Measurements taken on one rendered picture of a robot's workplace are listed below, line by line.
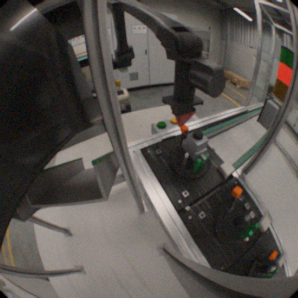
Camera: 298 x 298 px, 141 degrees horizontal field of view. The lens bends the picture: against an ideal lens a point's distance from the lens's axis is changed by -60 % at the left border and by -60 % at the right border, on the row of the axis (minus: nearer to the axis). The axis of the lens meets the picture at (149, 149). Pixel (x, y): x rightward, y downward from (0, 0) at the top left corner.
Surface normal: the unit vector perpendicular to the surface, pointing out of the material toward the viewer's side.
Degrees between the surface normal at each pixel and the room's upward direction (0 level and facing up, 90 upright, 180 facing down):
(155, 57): 90
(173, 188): 0
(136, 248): 0
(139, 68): 90
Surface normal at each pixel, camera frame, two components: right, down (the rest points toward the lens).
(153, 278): -0.04, -0.66
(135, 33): 0.30, 0.71
